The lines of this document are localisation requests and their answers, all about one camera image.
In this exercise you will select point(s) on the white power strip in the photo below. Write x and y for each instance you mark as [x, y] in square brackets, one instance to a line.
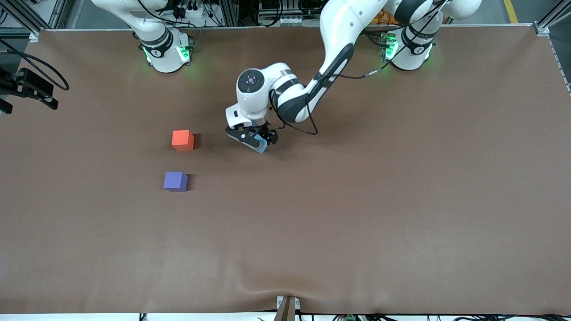
[196, 12]

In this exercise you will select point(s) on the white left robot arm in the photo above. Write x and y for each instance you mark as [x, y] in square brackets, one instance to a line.
[339, 26]

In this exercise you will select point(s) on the aluminium frame corner post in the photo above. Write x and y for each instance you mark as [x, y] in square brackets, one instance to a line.
[551, 18]

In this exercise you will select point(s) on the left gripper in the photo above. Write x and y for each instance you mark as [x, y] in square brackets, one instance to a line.
[266, 132]

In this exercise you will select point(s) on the aluminium frame strut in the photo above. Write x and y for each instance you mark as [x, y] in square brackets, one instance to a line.
[31, 22]

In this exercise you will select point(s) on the metal table clamp bracket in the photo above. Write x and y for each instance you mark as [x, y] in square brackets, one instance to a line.
[287, 310]

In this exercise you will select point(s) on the purple foam block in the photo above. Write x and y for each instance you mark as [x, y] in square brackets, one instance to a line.
[174, 180]

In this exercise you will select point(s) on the white terminal block row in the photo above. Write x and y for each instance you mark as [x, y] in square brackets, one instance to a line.
[290, 21]

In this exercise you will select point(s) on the blue foam block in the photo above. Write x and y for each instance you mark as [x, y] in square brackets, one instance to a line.
[262, 147]

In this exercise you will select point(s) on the orange foam block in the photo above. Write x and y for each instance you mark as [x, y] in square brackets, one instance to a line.
[182, 139]

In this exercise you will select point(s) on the brown table cover sheet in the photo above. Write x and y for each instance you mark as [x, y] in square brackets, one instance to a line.
[285, 223]

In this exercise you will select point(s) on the bag of orange snacks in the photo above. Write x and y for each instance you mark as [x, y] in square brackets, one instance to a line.
[383, 18]

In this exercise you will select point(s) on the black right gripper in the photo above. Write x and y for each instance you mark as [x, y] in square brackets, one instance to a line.
[23, 86]

